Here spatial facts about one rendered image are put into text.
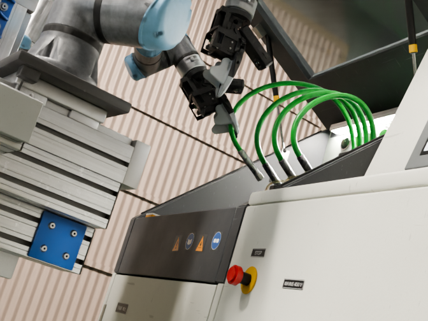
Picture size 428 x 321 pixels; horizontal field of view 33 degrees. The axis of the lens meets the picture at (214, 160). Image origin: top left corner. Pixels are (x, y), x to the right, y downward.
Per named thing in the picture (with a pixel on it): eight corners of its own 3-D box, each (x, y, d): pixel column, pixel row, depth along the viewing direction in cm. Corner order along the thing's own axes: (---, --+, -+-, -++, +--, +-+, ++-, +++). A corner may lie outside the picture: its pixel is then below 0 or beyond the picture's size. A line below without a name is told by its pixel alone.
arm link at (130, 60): (122, 47, 190) (159, 31, 192) (122, 62, 200) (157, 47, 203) (135, 73, 188) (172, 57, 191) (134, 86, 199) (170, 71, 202)
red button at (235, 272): (220, 286, 130) (228, 259, 131) (239, 293, 131) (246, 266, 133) (233, 288, 125) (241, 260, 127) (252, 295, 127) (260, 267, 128)
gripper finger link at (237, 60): (221, 78, 170) (231, 45, 172) (227, 81, 170) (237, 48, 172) (230, 73, 165) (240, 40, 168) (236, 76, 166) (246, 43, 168)
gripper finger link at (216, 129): (219, 148, 192) (204, 120, 194) (238, 141, 194) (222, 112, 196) (221, 144, 189) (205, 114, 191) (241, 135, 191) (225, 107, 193)
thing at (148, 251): (117, 272, 198) (135, 218, 202) (131, 277, 199) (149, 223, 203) (214, 282, 142) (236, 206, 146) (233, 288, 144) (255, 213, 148)
